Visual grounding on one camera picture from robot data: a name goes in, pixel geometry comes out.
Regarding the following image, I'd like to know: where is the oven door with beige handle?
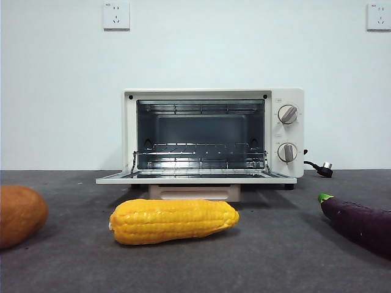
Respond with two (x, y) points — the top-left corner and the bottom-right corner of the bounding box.
(95, 169), (298, 203)

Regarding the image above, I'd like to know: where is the purple eggplant with green stem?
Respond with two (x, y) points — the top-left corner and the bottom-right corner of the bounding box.
(318, 192), (391, 261)

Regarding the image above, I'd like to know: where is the white oven knob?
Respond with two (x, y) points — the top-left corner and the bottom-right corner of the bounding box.
(277, 142), (299, 162)
(278, 104), (299, 125)

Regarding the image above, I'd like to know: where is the white Toshiba toaster oven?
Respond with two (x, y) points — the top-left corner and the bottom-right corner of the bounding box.
(123, 87), (305, 192)

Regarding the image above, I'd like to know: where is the yellow corn cob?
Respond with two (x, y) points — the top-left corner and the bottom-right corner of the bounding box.
(109, 198), (241, 245)

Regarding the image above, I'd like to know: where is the orange sweet potato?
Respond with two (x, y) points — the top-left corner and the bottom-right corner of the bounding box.
(0, 184), (49, 251)

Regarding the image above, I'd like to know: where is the metal wire oven rack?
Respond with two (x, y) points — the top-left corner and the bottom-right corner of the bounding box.
(131, 142), (270, 175)

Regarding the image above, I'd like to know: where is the black power cord with plug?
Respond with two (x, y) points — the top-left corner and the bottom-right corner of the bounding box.
(303, 148), (334, 178)

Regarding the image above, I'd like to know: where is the white wall socket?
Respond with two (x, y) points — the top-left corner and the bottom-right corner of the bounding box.
(103, 2), (131, 31)
(367, 2), (391, 32)

